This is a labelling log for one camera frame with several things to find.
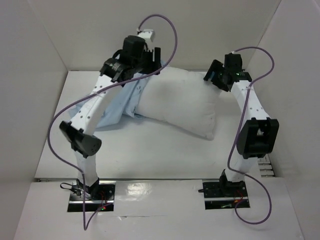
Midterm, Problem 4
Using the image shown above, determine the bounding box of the white pillow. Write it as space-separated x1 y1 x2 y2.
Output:
135 67 221 140

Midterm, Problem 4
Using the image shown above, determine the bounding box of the light blue pillowcase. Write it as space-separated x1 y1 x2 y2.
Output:
69 73 151 130

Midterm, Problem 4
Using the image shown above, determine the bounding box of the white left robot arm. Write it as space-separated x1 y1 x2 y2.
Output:
59 29 161 200

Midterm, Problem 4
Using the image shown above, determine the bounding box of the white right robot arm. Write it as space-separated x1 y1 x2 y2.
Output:
203 53 280 197

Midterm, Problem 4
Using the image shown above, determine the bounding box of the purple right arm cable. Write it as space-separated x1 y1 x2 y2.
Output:
227 46 275 225

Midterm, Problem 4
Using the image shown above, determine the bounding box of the aluminium frame rail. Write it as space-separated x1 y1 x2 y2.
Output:
234 68 276 178

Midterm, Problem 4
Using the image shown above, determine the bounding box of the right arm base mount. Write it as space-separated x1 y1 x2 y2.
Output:
197 179 250 210

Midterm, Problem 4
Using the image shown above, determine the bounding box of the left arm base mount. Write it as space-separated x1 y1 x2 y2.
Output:
60 180 116 213

